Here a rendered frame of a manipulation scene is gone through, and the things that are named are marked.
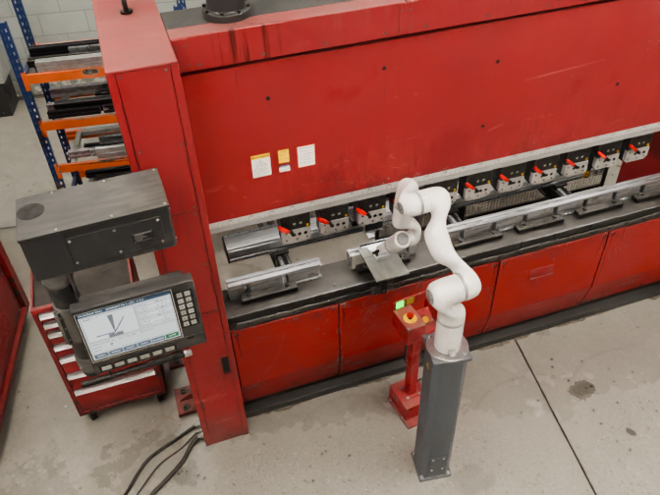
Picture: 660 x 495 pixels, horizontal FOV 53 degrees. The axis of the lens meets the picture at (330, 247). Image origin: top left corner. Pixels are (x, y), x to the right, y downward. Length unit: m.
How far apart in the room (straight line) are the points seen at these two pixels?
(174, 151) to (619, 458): 2.89
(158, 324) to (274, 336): 1.03
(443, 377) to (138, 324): 1.36
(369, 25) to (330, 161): 0.65
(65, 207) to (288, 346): 1.64
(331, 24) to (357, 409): 2.27
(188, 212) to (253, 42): 0.73
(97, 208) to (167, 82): 0.51
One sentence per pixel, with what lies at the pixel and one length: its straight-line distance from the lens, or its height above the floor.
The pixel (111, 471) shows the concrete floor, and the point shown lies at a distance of 4.04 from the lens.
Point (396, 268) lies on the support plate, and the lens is 3.38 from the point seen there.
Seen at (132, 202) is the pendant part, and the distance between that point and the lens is 2.37.
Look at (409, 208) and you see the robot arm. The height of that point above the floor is 1.63.
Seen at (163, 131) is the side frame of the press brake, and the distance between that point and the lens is 2.56.
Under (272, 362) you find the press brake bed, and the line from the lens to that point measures 3.70.
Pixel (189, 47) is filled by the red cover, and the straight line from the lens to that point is 2.64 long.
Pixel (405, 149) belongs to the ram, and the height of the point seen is 1.58.
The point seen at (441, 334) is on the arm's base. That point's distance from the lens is 2.92.
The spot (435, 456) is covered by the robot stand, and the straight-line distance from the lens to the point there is 3.63.
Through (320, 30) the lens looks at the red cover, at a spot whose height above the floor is 2.24.
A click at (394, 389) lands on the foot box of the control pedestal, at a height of 0.12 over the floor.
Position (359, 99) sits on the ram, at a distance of 2.96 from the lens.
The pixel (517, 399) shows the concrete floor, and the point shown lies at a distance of 4.19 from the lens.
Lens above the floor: 3.30
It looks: 41 degrees down
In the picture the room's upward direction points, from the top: 2 degrees counter-clockwise
